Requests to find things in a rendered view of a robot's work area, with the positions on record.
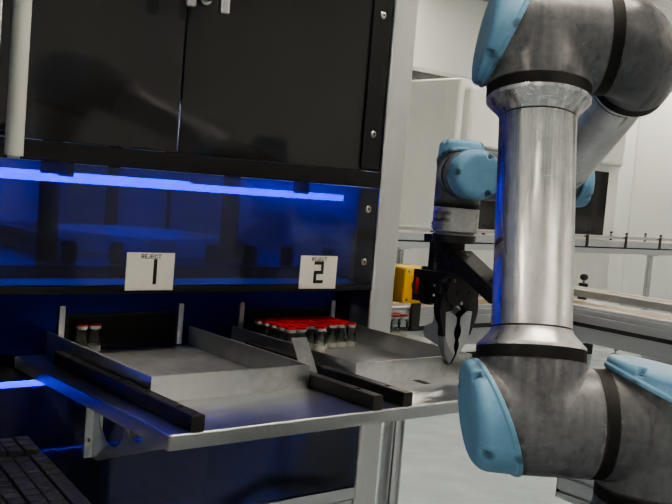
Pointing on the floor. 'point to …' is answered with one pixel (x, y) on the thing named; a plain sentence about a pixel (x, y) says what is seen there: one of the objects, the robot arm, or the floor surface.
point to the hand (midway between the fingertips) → (452, 357)
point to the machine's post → (386, 221)
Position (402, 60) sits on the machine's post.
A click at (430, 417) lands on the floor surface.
